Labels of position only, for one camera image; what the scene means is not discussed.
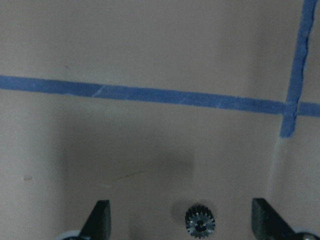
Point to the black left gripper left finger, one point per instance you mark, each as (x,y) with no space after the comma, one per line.
(98,224)

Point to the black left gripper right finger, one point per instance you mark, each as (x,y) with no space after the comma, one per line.
(267,224)

